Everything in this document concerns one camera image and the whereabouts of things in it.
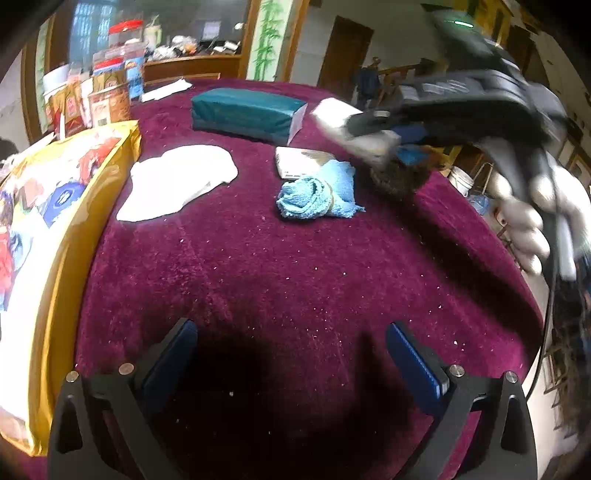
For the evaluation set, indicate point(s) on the white cloth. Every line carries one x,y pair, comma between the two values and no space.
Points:
164,185

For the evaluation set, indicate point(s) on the blue label plastic jar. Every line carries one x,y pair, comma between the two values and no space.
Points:
133,60

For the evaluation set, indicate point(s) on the wooden cabinet counter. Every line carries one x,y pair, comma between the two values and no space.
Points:
192,67

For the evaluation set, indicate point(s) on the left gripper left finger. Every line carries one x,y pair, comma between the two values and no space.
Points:
117,425

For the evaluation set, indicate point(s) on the purple velvet tablecloth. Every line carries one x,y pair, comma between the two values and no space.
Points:
292,377

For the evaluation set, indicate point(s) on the brown label snack jar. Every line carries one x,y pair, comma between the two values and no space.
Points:
110,105

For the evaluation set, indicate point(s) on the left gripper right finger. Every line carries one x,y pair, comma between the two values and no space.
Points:
503,446

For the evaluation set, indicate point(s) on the wooden stair railing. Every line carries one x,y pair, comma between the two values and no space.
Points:
375,84

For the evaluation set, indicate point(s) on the blue water jug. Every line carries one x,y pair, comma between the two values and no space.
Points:
481,203

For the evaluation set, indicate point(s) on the red cigarette carton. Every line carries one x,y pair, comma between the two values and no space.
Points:
69,110

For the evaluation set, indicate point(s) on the light blue knitted cloth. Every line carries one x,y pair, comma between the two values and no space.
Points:
329,192

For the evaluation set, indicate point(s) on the white gloved right hand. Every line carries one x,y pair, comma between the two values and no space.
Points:
525,224

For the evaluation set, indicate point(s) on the white paper strip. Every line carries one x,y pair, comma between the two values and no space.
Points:
159,93

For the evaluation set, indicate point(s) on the white patterned tissue pack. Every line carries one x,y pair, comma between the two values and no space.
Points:
294,163

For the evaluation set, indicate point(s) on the teal tissue box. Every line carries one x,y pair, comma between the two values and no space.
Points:
259,115

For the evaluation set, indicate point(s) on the gold cardboard tray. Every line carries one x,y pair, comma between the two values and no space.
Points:
56,199

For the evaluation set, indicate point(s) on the red lid clear jar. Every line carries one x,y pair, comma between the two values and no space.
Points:
129,31

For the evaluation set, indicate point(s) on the white plastic bucket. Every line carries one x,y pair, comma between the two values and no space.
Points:
461,181

